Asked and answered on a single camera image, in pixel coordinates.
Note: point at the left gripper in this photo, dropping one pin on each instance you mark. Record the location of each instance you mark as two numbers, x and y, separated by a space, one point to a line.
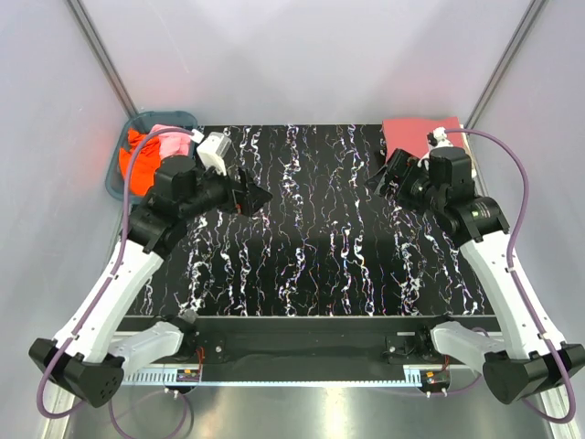
247 196

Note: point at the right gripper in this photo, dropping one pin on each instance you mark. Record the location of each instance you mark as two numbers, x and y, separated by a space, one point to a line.
404 165

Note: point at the pink t-shirt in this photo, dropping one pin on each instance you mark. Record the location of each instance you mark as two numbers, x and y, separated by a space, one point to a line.
173 143

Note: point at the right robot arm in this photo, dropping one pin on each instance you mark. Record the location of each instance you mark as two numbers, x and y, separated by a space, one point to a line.
533 355

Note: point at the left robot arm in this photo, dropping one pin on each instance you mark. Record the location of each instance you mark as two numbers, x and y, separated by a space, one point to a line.
83 358

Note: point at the dark red folded shirt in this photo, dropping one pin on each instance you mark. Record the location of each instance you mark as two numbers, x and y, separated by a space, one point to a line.
410 133

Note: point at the orange t-shirt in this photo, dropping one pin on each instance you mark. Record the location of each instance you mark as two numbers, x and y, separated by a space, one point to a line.
145 164

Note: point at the teal plastic basket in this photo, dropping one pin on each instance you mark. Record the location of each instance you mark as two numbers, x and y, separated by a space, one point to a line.
144 123

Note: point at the left aluminium frame post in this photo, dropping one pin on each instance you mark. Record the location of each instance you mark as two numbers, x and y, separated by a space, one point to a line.
88 29

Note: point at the aluminium frame post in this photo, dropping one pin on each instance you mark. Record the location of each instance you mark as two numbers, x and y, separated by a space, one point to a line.
88 29
519 37

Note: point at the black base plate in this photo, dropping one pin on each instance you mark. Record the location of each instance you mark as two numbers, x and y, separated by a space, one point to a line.
315 342

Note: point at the aluminium rail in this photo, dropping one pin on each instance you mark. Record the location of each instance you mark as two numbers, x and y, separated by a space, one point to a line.
286 376

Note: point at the right aluminium frame post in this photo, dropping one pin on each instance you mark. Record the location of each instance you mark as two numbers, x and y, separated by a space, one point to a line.
519 37

